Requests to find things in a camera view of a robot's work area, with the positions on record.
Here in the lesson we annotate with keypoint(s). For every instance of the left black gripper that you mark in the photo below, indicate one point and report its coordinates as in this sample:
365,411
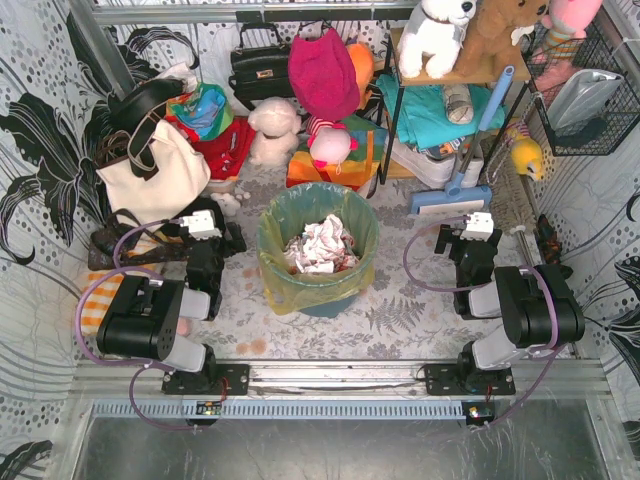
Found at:
230,238

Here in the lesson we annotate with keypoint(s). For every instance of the red cloth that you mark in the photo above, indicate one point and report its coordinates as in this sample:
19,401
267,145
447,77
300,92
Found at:
224,155

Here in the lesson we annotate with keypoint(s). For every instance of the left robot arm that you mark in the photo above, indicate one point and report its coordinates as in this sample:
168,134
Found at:
142,322

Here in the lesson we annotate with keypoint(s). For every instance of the brown patterned handbag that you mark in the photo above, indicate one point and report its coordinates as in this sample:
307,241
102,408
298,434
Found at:
118,239

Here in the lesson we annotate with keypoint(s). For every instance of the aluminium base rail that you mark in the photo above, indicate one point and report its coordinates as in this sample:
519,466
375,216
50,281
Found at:
349,379

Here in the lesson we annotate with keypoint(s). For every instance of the orange checkered cloth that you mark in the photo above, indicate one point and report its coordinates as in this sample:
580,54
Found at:
99,301

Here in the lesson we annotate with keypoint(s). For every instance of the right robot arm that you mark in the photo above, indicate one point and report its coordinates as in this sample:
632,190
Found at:
538,312

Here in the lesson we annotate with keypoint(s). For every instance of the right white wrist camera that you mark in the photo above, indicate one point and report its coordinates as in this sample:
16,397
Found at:
478,226

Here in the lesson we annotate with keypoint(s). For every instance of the brown plush bear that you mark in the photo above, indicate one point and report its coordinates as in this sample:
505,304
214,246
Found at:
495,33

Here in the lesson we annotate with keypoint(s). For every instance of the teal plastic trash bin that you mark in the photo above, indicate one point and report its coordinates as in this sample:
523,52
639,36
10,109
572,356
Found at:
325,305

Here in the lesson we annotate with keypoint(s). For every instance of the yellow plush duck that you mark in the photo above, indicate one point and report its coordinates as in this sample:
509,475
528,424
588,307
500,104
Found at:
525,153

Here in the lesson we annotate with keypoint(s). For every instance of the teal folded cloth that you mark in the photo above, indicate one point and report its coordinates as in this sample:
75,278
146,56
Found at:
423,122

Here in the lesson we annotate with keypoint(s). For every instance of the rainbow striped bag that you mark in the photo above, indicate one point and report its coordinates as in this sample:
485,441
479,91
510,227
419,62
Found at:
357,170

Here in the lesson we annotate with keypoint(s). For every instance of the yellow plastic trash bag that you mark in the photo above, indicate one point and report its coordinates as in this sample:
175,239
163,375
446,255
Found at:
280,270

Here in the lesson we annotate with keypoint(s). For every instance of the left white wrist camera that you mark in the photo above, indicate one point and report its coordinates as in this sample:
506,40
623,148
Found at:
200,225

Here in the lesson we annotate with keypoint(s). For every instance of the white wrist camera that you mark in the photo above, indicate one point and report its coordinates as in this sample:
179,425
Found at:
200,225
478,226

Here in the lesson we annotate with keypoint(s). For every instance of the black metal shelf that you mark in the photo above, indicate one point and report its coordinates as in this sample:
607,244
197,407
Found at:
484,75

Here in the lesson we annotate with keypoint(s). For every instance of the crumpled white paper trash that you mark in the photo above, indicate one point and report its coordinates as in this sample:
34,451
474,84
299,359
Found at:
322,248

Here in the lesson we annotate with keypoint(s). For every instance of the black wire basket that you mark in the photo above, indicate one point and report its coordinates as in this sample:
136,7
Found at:
551,66

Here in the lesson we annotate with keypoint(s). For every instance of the magenta fuzzy bag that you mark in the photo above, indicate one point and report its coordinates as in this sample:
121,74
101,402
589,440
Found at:
322,76

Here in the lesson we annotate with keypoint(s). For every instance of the pink glasses case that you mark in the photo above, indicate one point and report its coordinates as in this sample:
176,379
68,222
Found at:
183,327

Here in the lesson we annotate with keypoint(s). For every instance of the cream canvas tote bag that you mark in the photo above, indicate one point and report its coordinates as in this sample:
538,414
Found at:
179,177

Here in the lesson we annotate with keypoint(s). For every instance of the cream plush sheep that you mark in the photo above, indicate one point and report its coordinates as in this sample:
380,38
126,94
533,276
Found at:
277,124

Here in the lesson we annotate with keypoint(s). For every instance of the colourful printed bag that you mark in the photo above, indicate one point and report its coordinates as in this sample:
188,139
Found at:
202,115

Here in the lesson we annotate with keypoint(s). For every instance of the pink plush pig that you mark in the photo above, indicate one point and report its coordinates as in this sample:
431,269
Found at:
329,143

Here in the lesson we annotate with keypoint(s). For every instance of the white plush dog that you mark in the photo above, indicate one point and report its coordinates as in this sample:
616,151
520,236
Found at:
433,36

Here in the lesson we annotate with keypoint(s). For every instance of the silver foil pouch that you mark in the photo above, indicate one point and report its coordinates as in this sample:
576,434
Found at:
582,97

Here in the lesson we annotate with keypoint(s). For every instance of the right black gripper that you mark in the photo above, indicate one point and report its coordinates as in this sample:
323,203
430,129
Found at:
445,240

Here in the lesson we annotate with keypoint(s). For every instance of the pink plush toy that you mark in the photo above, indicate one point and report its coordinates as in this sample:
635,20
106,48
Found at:
567,19

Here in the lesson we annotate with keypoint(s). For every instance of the black leather handbag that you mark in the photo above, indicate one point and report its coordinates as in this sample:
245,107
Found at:
262,72

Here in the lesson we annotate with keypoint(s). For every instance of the orange plush toy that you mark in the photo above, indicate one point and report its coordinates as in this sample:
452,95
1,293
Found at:
363,62

